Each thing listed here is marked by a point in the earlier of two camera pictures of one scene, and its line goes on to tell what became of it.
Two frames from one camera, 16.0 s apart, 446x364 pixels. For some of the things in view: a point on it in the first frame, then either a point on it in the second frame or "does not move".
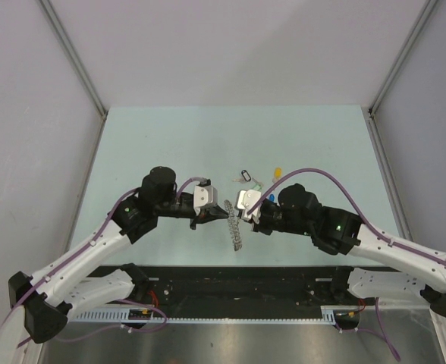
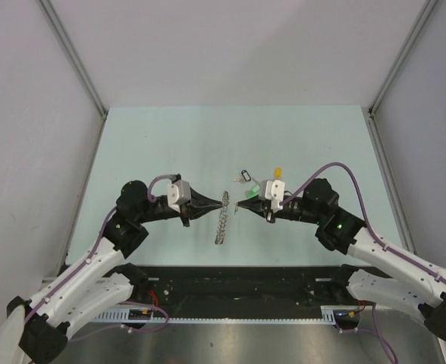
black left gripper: (208, 214) to (199, 205)
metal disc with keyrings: (233, 225) to (221, 232)
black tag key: (245, 178) does not move
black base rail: (236, 290) does not move
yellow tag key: (277, 174) does not move
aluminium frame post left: (62, 32) does not move
